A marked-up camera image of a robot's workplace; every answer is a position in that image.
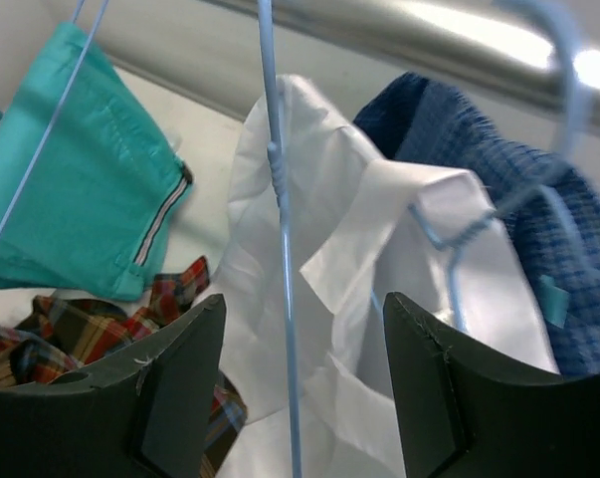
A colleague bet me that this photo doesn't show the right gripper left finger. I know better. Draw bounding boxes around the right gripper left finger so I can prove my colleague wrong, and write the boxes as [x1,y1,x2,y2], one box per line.
[0,294,226,477]

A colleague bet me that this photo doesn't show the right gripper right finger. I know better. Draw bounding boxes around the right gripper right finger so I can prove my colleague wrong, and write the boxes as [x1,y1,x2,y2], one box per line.
[383,293,600,478]

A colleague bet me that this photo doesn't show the red plaid shirt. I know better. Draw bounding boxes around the red plaid shirt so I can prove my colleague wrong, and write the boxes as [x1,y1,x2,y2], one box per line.
[0,256,249,478]

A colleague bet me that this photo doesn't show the blue hanger white shirt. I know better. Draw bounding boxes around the blue hanger white shirt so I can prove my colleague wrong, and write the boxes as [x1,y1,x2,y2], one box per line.
[368,0,597,340]

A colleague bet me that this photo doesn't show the blue checked shirt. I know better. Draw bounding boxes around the blue checked shirt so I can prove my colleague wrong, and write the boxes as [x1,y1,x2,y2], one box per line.
[352,72,600,379]

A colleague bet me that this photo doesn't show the white clothes rack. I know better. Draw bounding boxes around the white clothes rack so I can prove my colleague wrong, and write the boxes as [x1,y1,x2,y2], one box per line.
[214,0,600,133]

